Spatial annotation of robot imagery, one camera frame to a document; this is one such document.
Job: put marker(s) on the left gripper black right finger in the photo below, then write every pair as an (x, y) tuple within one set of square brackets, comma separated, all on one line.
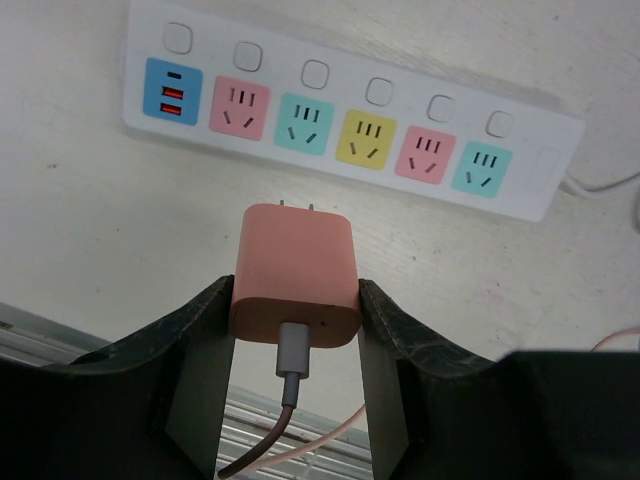
[(438, 411)]

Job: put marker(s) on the pink charger plug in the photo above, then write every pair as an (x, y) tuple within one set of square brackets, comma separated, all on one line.
[(295, 265)]

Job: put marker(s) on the white colourful power strip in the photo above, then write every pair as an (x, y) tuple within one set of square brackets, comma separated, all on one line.
[(211, 81)]

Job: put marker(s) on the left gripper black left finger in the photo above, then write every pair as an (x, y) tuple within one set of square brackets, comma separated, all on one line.
[(125, 400)]

